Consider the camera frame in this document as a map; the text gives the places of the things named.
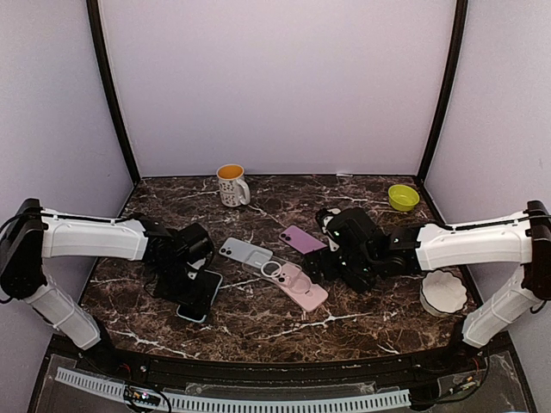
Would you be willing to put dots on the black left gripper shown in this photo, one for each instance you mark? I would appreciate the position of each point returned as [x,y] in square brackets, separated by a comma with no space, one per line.
[190,297]

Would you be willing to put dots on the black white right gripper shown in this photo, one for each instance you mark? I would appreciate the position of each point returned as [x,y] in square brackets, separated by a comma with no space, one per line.
[313,268]

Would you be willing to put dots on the light blue phone case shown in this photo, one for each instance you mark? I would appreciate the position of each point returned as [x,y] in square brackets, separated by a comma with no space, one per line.
[196,299]

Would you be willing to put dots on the light blue bare phone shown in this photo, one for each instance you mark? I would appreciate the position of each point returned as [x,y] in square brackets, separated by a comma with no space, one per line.
[246,253]

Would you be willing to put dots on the pink phone case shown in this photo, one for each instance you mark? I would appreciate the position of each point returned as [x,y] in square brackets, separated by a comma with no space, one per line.
[297,285]

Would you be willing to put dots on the purple phone case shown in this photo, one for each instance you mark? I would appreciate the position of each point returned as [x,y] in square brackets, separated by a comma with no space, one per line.
[300,240]

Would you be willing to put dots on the clear phone case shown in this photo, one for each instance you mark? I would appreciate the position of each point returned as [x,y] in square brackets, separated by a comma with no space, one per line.
[260,273]

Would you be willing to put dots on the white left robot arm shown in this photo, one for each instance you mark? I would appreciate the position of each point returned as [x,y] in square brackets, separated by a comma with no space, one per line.
[178,258]

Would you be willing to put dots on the yellow-green bowl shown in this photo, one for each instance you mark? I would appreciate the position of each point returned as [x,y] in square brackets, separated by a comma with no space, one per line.
[403,198]

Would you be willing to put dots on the white scalloped dish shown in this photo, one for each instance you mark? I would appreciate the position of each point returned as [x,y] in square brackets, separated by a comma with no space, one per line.
[442,294]

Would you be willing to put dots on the white spotted mug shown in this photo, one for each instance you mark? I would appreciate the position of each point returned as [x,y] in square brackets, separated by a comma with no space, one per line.
[234,191]

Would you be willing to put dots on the black front rail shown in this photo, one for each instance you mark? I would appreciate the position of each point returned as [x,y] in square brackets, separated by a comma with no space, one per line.
[262,348]

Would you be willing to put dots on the grey slotted cable duct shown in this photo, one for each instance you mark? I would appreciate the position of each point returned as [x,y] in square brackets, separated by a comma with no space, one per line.
[230,399]

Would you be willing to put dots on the right black frame post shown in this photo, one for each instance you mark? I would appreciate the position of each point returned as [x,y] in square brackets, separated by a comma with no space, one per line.
[452,60]

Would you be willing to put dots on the black frame post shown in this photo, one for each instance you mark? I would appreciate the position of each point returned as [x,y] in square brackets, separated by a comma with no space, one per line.
[108,84]
[452,60]

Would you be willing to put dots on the left black frame post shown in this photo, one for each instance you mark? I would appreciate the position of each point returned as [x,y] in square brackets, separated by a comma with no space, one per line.
[108,84]

